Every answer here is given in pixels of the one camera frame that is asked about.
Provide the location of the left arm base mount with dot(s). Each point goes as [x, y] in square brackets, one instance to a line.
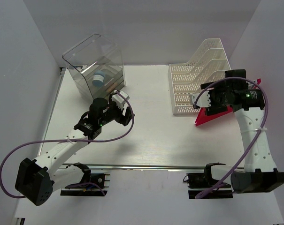
[93, 183]

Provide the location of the red plastic folder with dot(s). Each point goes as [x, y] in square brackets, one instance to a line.
[207, 117]

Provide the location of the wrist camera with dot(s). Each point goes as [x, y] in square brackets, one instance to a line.
[120, 97]
[199, 100]

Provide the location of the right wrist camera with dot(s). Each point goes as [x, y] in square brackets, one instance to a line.
[199, 100]

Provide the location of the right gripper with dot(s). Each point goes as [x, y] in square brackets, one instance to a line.
[218, 86]

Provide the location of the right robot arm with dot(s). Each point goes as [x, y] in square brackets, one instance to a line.
[255, 171]

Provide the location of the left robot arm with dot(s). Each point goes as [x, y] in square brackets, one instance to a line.
[38, 178]

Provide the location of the clear acrylic drawer organizer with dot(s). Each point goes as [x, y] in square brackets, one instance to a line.
[94, 53]

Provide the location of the orange highlighter pen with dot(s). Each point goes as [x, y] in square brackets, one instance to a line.
[112, 87]

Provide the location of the cream plastic file rack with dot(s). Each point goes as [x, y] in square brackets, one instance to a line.
[207, 64]

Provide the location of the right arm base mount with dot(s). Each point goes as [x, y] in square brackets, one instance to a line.
[197, 182]

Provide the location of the blue white small jar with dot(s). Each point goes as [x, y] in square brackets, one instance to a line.
[98, 78]

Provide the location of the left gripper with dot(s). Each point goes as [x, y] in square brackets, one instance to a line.
[124, 120]

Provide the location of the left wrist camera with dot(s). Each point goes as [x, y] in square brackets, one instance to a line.
[120, 97]

